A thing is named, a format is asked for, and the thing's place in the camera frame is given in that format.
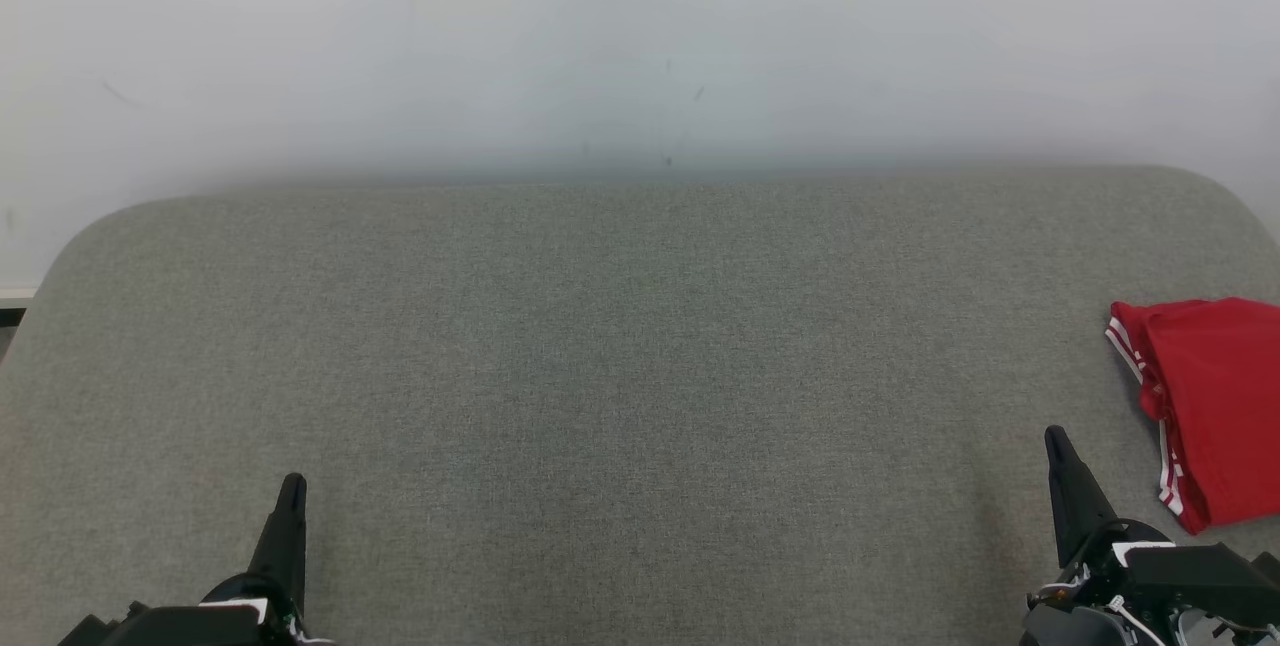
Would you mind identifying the red jersey with number 23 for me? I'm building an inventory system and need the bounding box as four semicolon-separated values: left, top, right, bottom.
1105;298;1280;535

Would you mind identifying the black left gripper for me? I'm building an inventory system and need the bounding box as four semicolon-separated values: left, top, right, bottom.
60;473;331;646

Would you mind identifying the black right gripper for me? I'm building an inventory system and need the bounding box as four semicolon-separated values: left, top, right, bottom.
1020;426;1280;646

